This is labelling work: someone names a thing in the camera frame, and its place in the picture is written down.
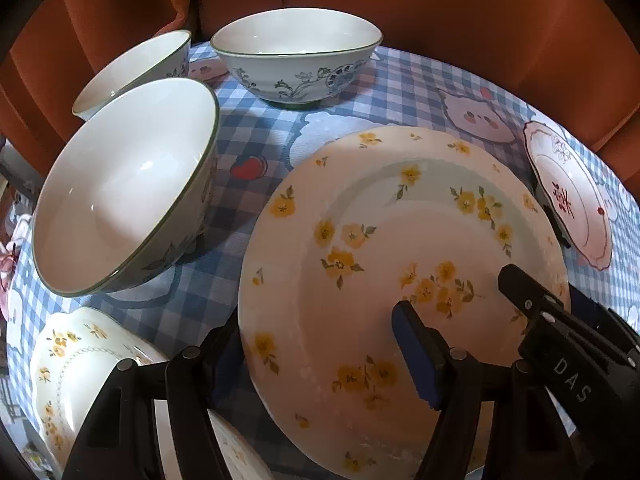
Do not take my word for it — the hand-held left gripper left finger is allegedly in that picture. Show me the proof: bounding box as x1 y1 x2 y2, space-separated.
62 327 243 480

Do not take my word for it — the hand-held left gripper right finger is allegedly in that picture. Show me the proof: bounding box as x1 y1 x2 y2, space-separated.
391 300 581 480

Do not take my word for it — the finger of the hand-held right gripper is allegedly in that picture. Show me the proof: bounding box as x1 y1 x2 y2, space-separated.
499 263 569 335
569 284 640 358

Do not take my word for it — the large yellow floral plate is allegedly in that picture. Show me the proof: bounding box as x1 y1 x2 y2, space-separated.
237 126 572 476

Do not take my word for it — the white bowl green rim floral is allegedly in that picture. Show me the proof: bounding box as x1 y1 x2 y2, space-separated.
31 79 221 297
210 8 383 109
72 30 192 122

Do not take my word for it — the small red patterned plate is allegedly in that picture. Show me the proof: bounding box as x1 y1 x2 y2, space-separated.
523 121 613 272

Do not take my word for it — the scalloped yellow floral plate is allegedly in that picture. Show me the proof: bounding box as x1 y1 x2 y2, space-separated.
29 306 273 480

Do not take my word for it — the blue checked bear tablecloth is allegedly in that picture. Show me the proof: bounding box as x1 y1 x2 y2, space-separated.
2 40 640 480

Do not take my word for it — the orange curtain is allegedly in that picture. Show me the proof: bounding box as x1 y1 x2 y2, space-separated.
0 0 640 196

